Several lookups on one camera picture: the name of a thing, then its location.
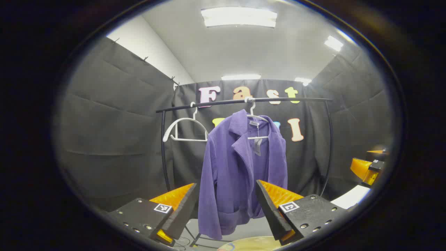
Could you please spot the large ceiling light panel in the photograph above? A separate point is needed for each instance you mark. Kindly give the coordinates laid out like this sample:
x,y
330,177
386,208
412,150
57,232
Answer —
x,y
238,16

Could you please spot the purple ribbed jacket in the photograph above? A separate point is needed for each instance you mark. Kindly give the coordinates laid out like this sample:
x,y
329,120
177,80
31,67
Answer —
x,y
226,167

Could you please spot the yellow laundry hamper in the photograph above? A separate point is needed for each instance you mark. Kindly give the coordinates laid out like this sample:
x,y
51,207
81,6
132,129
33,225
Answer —
x,y
251,244

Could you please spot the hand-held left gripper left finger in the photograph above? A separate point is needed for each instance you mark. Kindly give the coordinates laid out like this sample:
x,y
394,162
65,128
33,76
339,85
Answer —
x,y
183,216

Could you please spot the black metal clothes rack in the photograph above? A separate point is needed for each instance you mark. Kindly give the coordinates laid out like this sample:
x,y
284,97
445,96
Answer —
x,y
162,146

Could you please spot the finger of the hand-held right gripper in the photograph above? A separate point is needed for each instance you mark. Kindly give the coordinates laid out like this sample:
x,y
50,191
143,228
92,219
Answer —
x,y
378,152
362,169

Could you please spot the white plastic clothes hanger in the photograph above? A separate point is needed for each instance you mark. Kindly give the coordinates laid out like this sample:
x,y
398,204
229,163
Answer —
x,y
258,138
190,139

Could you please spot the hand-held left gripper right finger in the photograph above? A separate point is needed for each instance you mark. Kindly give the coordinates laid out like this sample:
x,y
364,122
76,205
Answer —
x,y
271,216

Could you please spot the black backdrop cloth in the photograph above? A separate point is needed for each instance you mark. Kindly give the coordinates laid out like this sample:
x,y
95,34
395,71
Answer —
x,y
115,139

